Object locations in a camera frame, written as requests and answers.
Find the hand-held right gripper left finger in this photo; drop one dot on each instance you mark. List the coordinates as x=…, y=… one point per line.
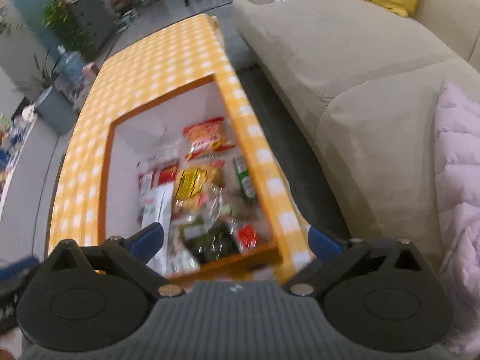
x=148, y=240

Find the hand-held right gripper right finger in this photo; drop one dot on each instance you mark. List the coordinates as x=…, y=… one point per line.
x=324, y=245

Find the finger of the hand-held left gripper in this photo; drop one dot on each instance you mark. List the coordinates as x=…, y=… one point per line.
x=17, y=269

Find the red snack packet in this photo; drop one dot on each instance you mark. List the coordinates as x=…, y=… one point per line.
x=157, y=176

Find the black seaweed packet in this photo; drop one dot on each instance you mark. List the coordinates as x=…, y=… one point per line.
x=213, y=242

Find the yellow label cake packet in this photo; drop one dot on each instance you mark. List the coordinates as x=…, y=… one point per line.
x=193, y=183

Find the clear dried snack packet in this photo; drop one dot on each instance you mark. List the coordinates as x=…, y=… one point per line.
x=243, y=228

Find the orange cardboard box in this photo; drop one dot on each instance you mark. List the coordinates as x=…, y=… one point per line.
x=125, y=157

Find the green white snack packet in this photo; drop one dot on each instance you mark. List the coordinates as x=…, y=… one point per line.
x=245, y=180

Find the orange-red snack packet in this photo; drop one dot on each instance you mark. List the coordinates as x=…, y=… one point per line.
x=208, y=137

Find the white low cabinet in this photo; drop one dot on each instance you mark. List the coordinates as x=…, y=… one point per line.
x=26, y=187

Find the pink padded jacket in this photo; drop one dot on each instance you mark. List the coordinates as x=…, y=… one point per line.
x=459, y=195

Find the grey-green trash bin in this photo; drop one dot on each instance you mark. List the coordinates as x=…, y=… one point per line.
x=56, y=110

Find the orange checkered storage box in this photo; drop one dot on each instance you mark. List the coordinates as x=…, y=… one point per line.
x=150, y=67

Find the pink small heater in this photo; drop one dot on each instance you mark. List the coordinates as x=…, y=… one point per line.
x=91, y=70

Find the beige sofa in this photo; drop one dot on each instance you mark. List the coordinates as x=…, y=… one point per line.
x=337, y=63

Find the blue water jug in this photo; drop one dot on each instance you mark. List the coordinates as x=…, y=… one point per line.
x=70, y=62

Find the grey drawer cabinet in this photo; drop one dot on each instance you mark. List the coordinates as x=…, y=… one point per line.
x=95, y=17

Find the leafy green plant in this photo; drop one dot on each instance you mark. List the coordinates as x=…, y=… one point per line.
x=63, y=15

